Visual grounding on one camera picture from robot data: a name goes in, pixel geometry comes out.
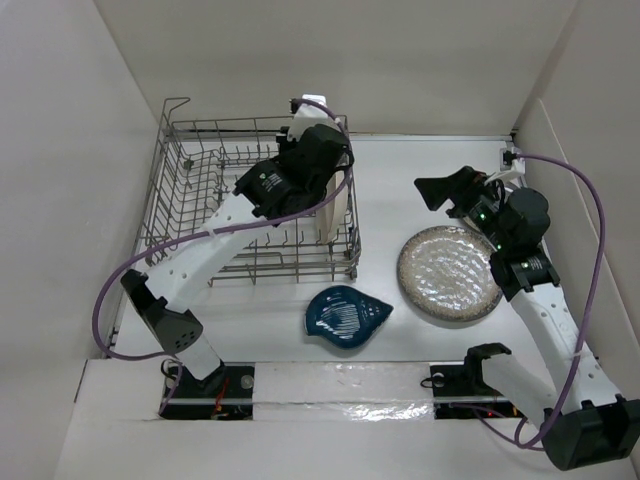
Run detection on grey reindeer plate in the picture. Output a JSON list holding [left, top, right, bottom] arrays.
[[462, 183, 519, 232]]

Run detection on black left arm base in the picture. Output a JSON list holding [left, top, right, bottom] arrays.
[[160, 360, 255, 421]]

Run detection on blue leaf shaped dish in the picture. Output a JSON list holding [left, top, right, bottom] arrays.
[[301, 285, 394, 357]]

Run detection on speckled brown rimmed plate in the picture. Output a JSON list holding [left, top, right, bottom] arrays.
[[396, 225, 503, 323]]

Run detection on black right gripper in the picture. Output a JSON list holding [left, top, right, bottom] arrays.
[[414, 166, 512, 251]]

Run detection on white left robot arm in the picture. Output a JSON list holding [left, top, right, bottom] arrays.
[[121, 123, 354, 397]]

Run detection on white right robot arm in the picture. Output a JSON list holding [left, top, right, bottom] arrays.
[[414, 166, 639, 471]]

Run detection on grey wire dish rack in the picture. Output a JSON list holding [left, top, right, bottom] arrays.
[[136, 95, 361, 283]]

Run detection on brown rimmed cream plate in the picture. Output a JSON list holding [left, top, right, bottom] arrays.
[[315, 199, 330, 244]]

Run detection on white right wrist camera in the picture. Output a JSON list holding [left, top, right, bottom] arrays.
[[485, 147, 526, 185]]

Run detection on cream divided plate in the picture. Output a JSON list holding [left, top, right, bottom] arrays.
[[325, 187, 349, 244]]

